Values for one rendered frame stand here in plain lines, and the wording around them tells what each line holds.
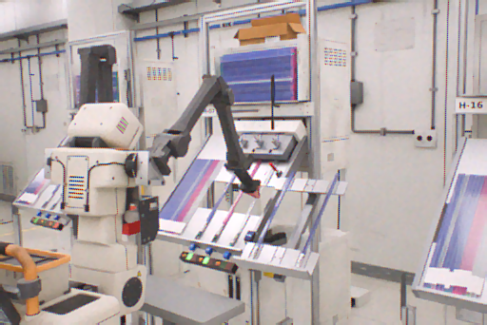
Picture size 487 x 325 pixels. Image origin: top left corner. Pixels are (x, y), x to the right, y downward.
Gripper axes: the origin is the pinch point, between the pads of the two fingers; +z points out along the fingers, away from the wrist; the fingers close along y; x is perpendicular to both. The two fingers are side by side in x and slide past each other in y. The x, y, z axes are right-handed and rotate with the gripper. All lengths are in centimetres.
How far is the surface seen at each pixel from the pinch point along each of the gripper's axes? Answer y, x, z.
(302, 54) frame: -12, -63, -34
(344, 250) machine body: -10, -22, 76
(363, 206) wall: 32, -104, 145
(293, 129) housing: -6.4, -37.6, -8.0
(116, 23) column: 305, -203, 0
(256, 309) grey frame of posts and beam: -14, 46, 21
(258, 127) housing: 16.8, -38.9, -8.1
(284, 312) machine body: -8, 33, 50
